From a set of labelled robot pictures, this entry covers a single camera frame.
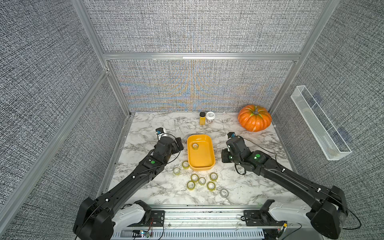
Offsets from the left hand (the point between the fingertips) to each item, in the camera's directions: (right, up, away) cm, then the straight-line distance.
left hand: (177, 139), depth 81 cm
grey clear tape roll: (+26, -29, +1) cm, 39 cm away
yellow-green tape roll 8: (+10, -6, +20) cm, 23 cm away
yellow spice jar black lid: (+16, +12, +29) cm, 35 cm away
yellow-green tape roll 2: (-1, -20, +9) cm, 22 cm away
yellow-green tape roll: (+4, -16, +11) cm, 20 cm away
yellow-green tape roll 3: (+10, -23, +7) cm, 26 cm away
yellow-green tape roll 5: (+8, -26, +3) cm, 27 cm away
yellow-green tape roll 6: (+21, -22, +7) cm, 31 cm away
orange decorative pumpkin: (+50, +13, +20) cm, 55 cm away
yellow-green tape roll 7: (+19, -27, +4) cm, 33 cm away
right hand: (+24, -5, -1) cm, 25 cm away
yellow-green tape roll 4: (+14, -24, +5) cm, 28 cm away
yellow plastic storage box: (+14, -10, +16) cm, 23 cm away
